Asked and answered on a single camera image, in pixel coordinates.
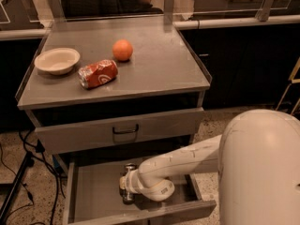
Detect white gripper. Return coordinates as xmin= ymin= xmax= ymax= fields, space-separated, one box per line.
xmin=119 ymin=170 xmax=140 ymax=194

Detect silver blue redbull can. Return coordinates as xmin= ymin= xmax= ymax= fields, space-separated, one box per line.
xmin=119 ymin=163 xmax=137 ymax=205

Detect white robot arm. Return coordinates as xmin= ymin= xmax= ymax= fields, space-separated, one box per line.
xmin=120 ymin=109 xmax=300 ymax=225

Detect open middle drawer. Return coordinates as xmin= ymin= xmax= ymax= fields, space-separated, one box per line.
xmin=63 ymin=142 xmax=217 ymax=225

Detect closed upper drawer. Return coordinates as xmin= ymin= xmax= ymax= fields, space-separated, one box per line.
xmin=36 ymin=108 xmax=203 ymax=154

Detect grey drawer cabinet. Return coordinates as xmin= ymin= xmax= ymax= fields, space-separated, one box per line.
xmin=14 ymin=15 xmax=218 ymax=225

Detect crushed red soda can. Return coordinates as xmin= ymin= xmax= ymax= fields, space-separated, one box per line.
xmin=78 ymin=59 xmax=118 ymax=89

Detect black tripod leg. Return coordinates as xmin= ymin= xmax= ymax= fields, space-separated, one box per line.
xmin=0 ymin=152 xmax=34 ymax=225

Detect orange fruit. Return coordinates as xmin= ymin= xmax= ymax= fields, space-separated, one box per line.
xmin=112 ymin=39 xmax=133 ymax=61

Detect white bowl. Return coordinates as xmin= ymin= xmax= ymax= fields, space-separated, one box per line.
xmin=34 ymin=48 xmax=81 ymax=75

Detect black drawer handle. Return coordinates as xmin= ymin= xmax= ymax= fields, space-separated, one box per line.
xmin=112 ymin=124 xmax=140 ymax=135

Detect black floor cables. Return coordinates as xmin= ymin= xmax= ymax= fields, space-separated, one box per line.
xmin=0 ymin=129 xmax=68 ymax=225

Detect white horizontal rail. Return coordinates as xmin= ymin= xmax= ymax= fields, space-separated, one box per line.
xmin=173 ymin=15 xmax=300 ymax=30

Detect grey metal post middle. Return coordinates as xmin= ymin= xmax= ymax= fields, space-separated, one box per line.
xmin=164 ymin=0 xmax=174 ymax=24

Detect grey metal post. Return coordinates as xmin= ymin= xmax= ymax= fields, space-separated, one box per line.
xmin=47 ymin=0 xmax=66 ymax=23
xmin=164 ymin=0 xmax=174 ymax=24
xmin=255 ymin=0 xmax=274 ymax=22

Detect grey metal post left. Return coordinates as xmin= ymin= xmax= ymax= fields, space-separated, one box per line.
xmin=47 ymin=0 xmax=66 ymax=23

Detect wheeled cart frame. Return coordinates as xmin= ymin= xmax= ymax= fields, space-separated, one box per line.
xmin=275 ymin=58 xmax=300 ymax=114

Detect grey metal post right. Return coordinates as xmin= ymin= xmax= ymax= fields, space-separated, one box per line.
xmin=255 ymin=0 xmax=274 ymax=22

